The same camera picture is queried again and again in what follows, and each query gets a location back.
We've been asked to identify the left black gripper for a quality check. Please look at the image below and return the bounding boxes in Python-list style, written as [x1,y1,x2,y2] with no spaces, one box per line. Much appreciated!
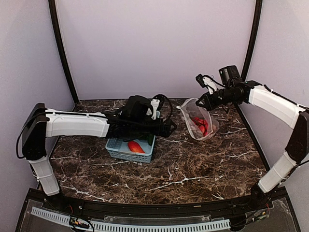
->
[130,116,177,137]

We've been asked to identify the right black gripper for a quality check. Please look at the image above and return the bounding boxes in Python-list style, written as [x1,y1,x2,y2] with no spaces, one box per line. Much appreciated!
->
[196,86,239,111]

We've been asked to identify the polka dot zip bag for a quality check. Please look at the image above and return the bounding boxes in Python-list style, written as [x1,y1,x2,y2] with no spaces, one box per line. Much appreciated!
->
[176,98,220,141]

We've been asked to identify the orange red toy mango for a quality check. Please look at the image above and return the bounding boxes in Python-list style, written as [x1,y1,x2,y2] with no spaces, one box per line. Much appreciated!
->
[127,141,145,154]

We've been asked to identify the light blue plastic basket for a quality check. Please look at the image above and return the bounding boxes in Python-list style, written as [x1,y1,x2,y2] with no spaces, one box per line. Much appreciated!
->
[105,110,161,163]

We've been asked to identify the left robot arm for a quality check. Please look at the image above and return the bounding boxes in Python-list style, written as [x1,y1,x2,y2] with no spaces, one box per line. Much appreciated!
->
[15,94,177,211]

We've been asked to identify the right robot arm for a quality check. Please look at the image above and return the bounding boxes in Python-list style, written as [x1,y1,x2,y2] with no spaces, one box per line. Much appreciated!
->
[196,65,309,210]

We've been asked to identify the green toy cucumber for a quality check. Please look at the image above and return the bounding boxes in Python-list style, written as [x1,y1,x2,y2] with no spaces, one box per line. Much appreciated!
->
[146,134,155,146]

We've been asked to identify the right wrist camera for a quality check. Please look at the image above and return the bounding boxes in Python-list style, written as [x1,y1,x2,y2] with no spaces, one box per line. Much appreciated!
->
[196,74,222,94]

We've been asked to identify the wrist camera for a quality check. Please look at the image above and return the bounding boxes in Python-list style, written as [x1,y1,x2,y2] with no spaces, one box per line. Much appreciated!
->
[196,74,222,94]
[146,94,173,121]

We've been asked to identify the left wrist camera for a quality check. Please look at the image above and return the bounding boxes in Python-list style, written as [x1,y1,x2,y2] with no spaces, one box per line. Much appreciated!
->
[146,94,173,121]

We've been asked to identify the black front rail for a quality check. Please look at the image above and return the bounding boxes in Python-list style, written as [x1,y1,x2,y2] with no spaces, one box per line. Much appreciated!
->
[24,188,288,219]

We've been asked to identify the right black frame post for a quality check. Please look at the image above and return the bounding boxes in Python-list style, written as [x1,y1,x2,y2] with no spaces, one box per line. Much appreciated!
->
[241,0,263,81]

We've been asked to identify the black frame post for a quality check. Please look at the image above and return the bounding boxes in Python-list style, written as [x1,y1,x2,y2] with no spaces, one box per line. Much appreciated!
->
[48,0,79,105]
[241,0,263,81]

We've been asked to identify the grey slotted cable duct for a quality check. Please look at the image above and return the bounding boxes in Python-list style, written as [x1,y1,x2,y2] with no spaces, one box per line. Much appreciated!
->
[30,207,231,232]

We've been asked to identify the left black frame post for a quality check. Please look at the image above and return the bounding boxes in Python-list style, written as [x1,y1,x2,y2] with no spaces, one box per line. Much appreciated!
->
[48,0,79,105]

